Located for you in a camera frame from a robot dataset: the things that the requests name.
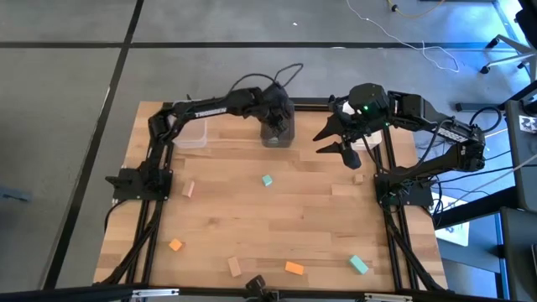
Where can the white plastic bin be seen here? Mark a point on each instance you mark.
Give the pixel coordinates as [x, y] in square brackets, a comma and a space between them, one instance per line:
[371, 142]

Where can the small teal block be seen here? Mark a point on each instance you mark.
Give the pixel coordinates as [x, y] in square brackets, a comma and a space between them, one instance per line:
[267, 180]

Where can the black bar at table edge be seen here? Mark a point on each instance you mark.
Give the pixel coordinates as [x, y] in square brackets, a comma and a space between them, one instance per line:
[310, 101]

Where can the black angular device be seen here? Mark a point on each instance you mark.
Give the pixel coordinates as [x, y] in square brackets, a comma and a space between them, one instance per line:
[257, 285]

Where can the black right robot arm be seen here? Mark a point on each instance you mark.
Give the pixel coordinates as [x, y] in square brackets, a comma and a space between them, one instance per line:
[461, 136]

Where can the office chair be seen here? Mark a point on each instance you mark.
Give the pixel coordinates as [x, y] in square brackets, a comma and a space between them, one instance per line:
[529, 19]

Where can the black white fiducial tag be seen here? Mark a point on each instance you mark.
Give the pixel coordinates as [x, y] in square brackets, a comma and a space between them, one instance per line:
[529, 124]

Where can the dark grey cabinet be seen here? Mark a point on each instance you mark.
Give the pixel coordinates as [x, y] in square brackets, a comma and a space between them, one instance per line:
[524, 168]

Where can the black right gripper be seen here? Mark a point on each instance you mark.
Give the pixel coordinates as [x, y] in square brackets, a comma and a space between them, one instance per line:
[352, 134]

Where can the dark grey plastic bin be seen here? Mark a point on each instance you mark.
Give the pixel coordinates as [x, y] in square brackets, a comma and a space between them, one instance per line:
[277, 142]

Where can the long orange block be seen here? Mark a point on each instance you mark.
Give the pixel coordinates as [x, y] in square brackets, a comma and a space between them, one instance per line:
[294, 268]

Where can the long teal block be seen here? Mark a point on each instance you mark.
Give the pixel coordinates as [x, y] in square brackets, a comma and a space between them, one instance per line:
[359, 264]

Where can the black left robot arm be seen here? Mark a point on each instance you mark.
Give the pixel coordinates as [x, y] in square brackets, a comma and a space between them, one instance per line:
[210, 111]

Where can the black aluminium table frame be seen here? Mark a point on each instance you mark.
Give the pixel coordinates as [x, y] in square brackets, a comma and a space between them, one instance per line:
[312, 107]

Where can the small natural wood block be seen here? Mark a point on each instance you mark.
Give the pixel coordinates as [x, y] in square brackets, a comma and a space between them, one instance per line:
[358, 178]

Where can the silver metal bracket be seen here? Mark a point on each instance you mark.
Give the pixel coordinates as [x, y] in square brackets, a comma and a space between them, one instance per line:
[388, 298]
[155, 293]

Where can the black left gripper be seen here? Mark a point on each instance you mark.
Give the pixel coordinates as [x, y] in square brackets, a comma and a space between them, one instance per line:
[277, 107]

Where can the white paper sheet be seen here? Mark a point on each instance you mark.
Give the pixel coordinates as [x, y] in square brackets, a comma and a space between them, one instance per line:
[457, 235]

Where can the clear plastic bin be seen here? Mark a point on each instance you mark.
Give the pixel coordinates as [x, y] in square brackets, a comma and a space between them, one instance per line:
[193, 134]

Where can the long natural wood block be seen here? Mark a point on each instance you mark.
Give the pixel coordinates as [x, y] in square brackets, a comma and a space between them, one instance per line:
[188, 189]
[234, 267]

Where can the small orange block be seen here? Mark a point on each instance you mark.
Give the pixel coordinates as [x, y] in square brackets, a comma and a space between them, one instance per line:
[175, 245]

